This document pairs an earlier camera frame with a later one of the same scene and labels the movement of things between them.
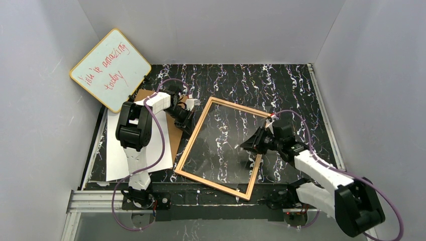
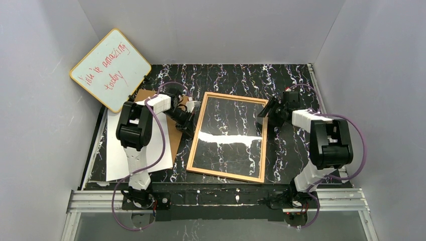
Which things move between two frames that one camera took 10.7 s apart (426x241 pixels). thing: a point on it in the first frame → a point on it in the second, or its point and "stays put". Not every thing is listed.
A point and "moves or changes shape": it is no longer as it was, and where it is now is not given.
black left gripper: (186, 117) stays put
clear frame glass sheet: (216, 155) moves or changes shape
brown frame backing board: (176, 132) stays put
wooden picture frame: (247, 196) → (198, 130)
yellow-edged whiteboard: (113, 71) stays put
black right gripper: (261, 140) → (273, 111)
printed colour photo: (116, 166) stays put
